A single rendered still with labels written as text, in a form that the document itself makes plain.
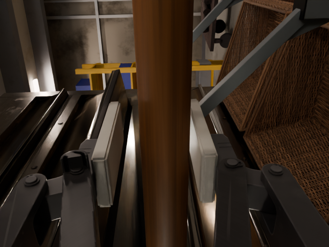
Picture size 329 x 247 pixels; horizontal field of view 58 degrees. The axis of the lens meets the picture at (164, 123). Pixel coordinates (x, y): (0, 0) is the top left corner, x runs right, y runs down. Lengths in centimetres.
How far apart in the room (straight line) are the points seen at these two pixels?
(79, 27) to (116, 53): 98
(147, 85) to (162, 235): 10
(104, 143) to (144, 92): 3
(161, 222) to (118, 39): 701
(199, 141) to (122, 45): 705
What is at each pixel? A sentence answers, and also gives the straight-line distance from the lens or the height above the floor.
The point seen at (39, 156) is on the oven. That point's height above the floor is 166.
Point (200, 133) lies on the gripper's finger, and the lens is 16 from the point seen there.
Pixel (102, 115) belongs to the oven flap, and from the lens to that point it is 116.
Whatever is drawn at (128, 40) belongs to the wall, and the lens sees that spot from 716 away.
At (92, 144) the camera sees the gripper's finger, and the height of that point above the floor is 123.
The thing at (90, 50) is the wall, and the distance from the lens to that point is 732.
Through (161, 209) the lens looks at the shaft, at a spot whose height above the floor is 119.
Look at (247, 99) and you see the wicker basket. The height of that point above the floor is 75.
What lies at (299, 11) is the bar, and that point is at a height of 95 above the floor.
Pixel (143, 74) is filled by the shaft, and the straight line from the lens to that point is 15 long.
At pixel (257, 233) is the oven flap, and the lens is 83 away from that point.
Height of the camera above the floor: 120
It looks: 1 degrees down
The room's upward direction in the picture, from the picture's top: 92 degrees counter-clockwise
